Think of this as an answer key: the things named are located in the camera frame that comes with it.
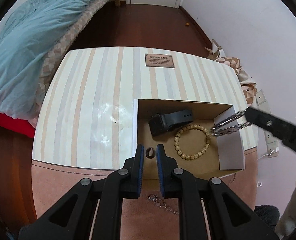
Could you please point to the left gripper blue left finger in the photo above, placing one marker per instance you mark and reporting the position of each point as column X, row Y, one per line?
column 134, row 178

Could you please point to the brown label patch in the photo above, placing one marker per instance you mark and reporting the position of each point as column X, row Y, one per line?
column 159, row 60

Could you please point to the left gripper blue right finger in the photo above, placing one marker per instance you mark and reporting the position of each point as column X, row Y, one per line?
column 165, row 166

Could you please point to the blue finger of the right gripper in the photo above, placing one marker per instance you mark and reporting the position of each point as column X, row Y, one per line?
column 280, row 129

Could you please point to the red bed sheet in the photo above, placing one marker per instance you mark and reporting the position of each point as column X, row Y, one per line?
column 17, row 125

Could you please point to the checkered mattress cover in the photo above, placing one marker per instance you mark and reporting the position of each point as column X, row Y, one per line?
column 54, row 57

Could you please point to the blue duvet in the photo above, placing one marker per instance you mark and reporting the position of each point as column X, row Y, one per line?
column 29, row 34

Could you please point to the checkered beige blanket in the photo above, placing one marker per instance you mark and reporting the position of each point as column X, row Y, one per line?
column 248, row 86

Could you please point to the black smart watch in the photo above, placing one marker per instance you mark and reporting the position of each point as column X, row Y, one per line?
column 163, row 123

